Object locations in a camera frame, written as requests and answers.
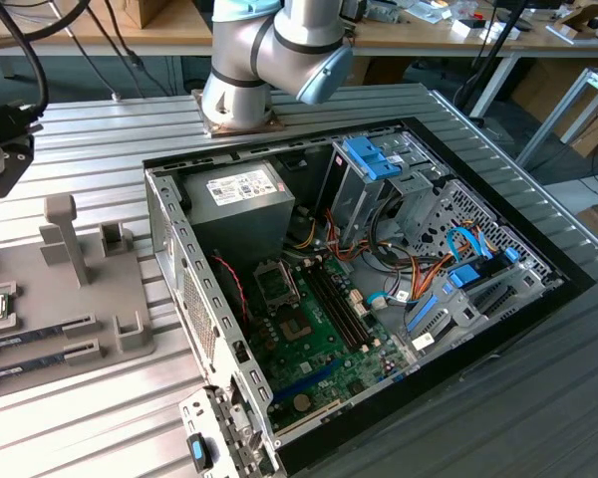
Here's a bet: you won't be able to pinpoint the open cardboard box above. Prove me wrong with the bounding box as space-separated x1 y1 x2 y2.
547 0 598 47

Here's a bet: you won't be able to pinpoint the blue expansion slot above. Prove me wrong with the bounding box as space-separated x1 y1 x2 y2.
271 358 341 402

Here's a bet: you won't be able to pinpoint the grey parts rack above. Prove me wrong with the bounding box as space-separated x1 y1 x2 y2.
0 192 158 399

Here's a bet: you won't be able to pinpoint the black stand pole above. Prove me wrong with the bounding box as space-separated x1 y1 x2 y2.
452 0 529 120

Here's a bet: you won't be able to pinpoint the yellow power wire bundle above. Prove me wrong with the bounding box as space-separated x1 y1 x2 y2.
292 207 343 253

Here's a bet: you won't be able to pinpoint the metal socket cover frame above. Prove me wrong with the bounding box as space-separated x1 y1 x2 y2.
252 257 301 314

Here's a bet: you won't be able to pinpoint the black case fan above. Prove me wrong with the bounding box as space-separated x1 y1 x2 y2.
207 250 254 343

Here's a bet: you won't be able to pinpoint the CPU socket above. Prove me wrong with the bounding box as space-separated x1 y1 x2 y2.
277 316 314 346

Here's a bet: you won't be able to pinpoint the green motherboard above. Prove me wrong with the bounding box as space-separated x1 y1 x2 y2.
248 251 421 435

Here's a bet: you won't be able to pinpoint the blue drive cage latch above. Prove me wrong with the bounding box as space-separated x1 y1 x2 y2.
342 136 404 181

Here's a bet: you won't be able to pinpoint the aluminium profile frame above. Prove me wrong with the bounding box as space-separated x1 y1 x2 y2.
515 67 598 170

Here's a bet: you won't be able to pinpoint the white wire connector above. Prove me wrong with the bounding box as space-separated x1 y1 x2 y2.
365 291 396 314

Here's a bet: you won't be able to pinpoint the black open PC case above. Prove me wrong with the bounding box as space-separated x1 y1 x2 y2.
142 115 595 478

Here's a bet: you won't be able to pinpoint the black latch with blue button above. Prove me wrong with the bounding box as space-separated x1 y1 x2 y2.
186 431 214 472

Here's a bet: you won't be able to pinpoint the blue disk carrier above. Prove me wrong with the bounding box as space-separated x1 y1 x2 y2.
447 265 485 291

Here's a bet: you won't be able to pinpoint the grey cable with plug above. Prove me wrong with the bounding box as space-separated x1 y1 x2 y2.
64 0 124 102

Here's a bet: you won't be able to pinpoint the orange power wire bundle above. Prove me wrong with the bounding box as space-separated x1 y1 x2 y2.
373 238 454 303

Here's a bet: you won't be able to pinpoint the metal disk bay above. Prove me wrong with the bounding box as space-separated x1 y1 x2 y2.
403 258 564 359

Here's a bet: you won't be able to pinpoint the blue disk bay rail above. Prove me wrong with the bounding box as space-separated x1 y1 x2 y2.
403 292 441 336

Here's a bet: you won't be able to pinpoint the metal wire locking lever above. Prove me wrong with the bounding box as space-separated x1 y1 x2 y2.
283 259 302 311

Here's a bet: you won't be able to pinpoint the wooden desk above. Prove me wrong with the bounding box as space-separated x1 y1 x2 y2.
351 0 598 60
0 0 215 57

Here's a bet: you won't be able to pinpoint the pale expansion slot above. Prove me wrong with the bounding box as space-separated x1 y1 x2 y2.
277 399 345 436

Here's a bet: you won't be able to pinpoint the dark RAM stick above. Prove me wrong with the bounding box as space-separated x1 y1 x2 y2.
0 352 70 383
0 324 69 351

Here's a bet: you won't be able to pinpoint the blue data wire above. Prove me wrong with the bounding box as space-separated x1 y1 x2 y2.
447 225 500 264

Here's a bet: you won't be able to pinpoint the closed cardboard box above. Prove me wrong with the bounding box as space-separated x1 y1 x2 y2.
62 0 175 30

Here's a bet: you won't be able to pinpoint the grey power supply unit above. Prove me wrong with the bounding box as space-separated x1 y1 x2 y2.
176 158 298 260

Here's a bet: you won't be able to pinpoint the black RAM slot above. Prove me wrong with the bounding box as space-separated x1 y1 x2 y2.
319 261 377 347
306 265 365 352
300 267 359 354
313 263 371 350

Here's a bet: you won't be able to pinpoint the metal expansion card bracket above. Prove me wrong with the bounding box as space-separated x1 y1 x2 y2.
178 385 280 478

